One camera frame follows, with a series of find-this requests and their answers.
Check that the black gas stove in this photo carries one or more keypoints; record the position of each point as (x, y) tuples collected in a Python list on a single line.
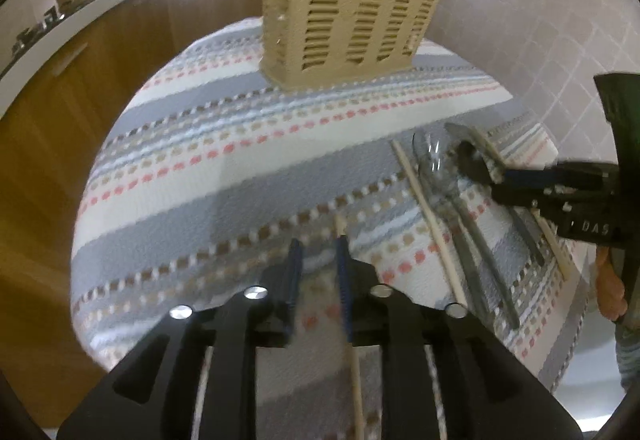
[(35, 32)]

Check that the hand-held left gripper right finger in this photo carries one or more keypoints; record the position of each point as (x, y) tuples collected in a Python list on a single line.
[(344, 280)]

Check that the striped woven tablecloth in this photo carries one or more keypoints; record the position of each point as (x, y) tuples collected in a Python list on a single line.
[(200, 169)]

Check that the wooden chopstick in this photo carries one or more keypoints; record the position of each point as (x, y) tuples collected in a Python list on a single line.
[(552, 245), (356, 385), (430, 220)]

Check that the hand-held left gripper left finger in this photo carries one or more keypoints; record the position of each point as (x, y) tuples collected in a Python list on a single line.
[(295, 270)]

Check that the dark metal utensil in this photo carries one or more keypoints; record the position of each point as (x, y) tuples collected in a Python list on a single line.
[(462, 132)]

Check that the white kitchen countertop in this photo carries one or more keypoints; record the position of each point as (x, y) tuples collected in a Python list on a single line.
[(100, 4)]

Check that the beige plastic utensil basket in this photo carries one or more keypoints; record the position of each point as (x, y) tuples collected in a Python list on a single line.
[(350, 19)]

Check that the wooden kitchen cabinets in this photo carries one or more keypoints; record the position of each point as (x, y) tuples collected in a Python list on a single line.
[(75, 119)]

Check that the person's grey clothing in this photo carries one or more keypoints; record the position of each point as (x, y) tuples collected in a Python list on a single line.
[(629, 355)]

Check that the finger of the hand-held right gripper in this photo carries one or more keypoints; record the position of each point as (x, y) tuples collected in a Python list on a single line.
[(520, 200), (530, 177)]

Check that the person's right hand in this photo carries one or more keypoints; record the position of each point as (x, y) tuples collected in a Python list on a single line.
[(612, 290)]

